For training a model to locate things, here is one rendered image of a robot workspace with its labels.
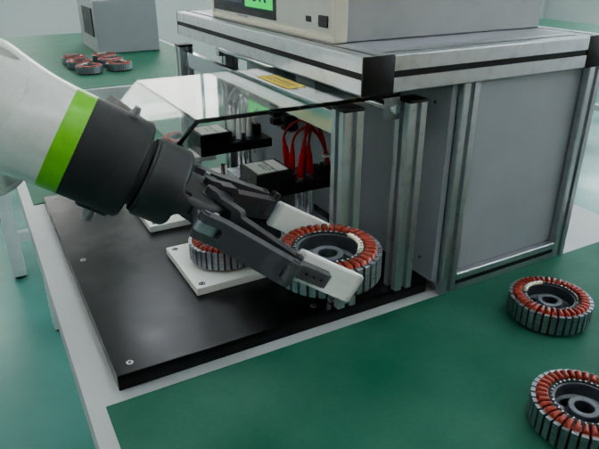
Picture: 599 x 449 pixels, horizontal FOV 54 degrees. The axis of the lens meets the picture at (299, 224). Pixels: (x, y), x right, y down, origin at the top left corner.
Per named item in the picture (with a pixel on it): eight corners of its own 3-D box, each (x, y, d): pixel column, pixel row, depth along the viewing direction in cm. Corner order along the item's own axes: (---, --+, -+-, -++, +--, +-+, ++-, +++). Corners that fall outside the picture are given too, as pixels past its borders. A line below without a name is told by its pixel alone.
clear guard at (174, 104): (149, 182, 61) (143, 126, 59) (101, 127, 80) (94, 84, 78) (397, 138, 76) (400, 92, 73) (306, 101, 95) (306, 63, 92)
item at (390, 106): (391, 121, 76) (393, 98, 75) (215, 55, 125) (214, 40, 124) (401, 119, 77) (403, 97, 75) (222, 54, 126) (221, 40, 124)
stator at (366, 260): (285, 309, 56) (284, 275, 54) (266, 255, 66) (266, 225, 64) (396, 296, 58) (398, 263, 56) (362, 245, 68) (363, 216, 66)
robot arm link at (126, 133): (96, 102, 45) (106, 78, 54) (40, 225, 49) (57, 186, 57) (168, 135, 48) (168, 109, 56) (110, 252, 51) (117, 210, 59)
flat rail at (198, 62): (342, 139, 73) (343, 115, 72) (182, 64, 122) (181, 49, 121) (350, 137, 74) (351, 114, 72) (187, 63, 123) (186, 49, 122)
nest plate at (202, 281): (197, 296, 85) (196, 289, 84) (166, 254, 97) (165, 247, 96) (288, 271, 92) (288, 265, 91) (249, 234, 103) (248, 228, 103)
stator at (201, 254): (199, 278, 87) (196, 257, 86) (183, 247, 97) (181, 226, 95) (269, 265, 91) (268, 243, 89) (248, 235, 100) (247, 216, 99)
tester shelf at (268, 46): (362, 97, 69) (364, 57, 67) (177, 34, 123) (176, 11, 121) (603, 65, 88) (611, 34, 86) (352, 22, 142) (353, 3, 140)
